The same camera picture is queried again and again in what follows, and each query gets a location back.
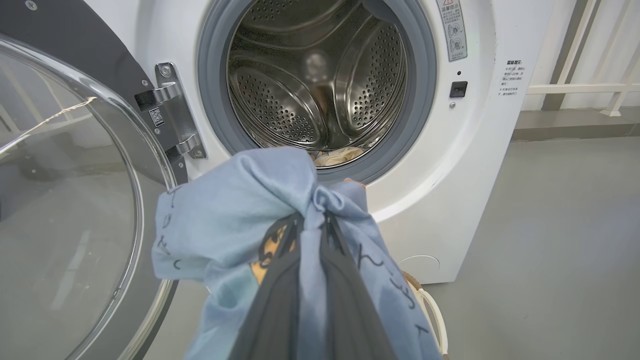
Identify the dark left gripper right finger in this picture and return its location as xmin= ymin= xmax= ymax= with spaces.
xmin=320 ymin=212 xmax=399 ymax=360

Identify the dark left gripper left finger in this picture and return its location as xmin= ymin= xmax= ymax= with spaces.
xmin=227 ymin=212 xmax=306 ymax=360

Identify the light blue cartoon print shirt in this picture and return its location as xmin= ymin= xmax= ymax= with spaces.
xmin=151 ymin=146 xmax=444 ymax=360

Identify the blue and cream garment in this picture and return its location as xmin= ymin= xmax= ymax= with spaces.
xmin=312 ymin=146 xmax=365 ymax=168

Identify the black-rimmed glass washer door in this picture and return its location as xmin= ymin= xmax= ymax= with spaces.
xmin=0 ymin=0 xmax=189 ymax=360

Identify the cream laundry basket brown rim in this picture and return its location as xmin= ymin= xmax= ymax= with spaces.
xmin=402 ymin=271 xmax=450 ymax=360

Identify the white front-load washing machine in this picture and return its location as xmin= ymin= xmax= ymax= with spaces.
xmin=82 ymin=0 xmax=556 ymax=285

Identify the metal door hinge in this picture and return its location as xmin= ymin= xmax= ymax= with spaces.
xmin=134 ymin=62 xmax=208 ymax=161

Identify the grey rubber door seal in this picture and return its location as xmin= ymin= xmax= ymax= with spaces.
xmin=197 ymin=0 xmax=439 ymax=186

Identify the round drain filter cover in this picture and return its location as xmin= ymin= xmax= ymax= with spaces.
xmin=398 ymin=255 xmax=441 ymax=281

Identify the perforated steel washer drum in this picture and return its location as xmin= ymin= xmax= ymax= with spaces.
xmin=227 ymin=0 xmax=409 ymax=154

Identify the grey warning sticker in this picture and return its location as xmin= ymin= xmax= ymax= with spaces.
xmin=436 ymin=0 xmax=469 ymax=63

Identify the white metal railing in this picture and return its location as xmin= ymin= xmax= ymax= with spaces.
xmin=525 ymin=0 xmax=640 ymax=118

